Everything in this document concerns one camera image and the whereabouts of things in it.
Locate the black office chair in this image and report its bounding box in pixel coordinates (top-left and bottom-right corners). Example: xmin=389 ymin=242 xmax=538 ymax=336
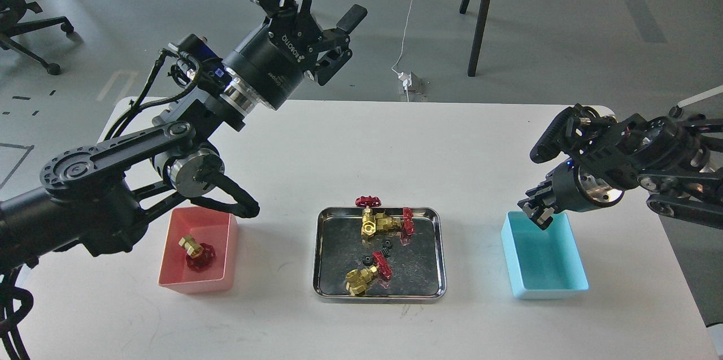
xmin=0 ymin=0 xmax=81 ymax=75

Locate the white power adapter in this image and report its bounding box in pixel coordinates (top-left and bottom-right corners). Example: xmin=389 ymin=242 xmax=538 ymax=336
xmin=397 ymin=72 xmax=427 ymax=96

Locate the brass valve red handle front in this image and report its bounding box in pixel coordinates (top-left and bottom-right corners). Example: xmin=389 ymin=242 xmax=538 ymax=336
xmin=345 ymin=251 xmax=393 ymax=296

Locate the white cable on floor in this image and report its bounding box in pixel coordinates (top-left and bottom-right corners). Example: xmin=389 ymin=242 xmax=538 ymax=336
xmin=393 ymin=0 xmax=425 ymax=103

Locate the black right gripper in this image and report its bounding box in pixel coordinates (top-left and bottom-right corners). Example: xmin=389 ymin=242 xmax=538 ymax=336
xmin=517 ymin=162 xmax=625 ymax=231

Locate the black stand leg right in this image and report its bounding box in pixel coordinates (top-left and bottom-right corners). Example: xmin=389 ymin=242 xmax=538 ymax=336
xmin=459 ymin=0 xmax=503 ymax=77

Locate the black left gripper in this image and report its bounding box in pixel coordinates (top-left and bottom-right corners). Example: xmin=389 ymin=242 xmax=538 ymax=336
xmin=224 ymin=0 xmax=368 ymax=110

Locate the pink plastic box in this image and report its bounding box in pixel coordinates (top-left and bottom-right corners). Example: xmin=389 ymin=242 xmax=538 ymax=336
xmin=158 ymin=206 xmax=238 ymax=294

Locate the brass valve red handle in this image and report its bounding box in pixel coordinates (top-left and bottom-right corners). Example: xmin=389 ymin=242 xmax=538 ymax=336
xmin=355 ymin=196 xmax=381 ymax=241
xmin=178 ymin=235 xmax=215 ymax=272
xmin=374 ymin=207 xmax=414 ymax=246
xmin=345 ymin=251 xmax=393 ymax=296

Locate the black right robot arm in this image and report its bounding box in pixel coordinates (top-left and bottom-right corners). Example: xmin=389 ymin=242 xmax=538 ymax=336
xmin=517 ymin=103 xmax=722 ymax=229

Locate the light blue plastic box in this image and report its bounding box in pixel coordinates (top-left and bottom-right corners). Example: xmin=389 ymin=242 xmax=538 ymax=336
xmin=501 ymin=211 xmax=589 ymax=299

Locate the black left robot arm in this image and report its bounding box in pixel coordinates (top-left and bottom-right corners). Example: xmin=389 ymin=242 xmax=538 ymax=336
xmin=2 ymin=0 xmax=367 ymax=359

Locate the stainless steel tray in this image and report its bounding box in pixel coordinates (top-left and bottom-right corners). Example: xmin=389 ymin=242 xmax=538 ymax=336
xmin=313 ymin=206 xmax=446 ymax=303

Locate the small black gear top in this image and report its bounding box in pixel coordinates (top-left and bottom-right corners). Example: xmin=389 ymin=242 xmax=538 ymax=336
xmin=380 ymin=238 xmax=393 ymax=257

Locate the brass valve upright red handle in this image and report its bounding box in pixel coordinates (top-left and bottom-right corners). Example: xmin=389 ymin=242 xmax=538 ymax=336
xmin=355 ymin=196 xmax=381 ymax=241

